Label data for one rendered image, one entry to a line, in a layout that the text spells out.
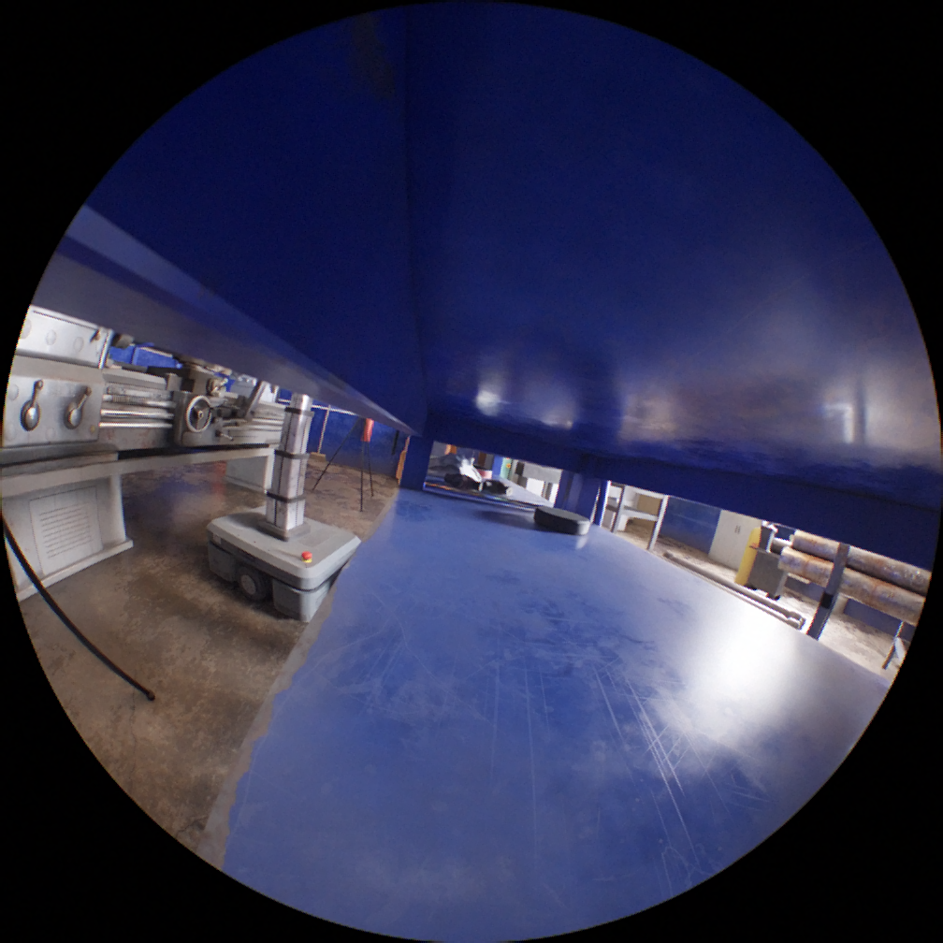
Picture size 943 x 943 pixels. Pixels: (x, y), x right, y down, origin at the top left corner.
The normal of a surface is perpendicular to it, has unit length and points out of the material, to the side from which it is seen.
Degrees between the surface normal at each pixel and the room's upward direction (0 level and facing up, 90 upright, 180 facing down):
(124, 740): 0
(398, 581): 0
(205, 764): 0
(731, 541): 90
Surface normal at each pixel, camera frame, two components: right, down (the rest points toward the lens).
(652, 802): 0.22, -0.97
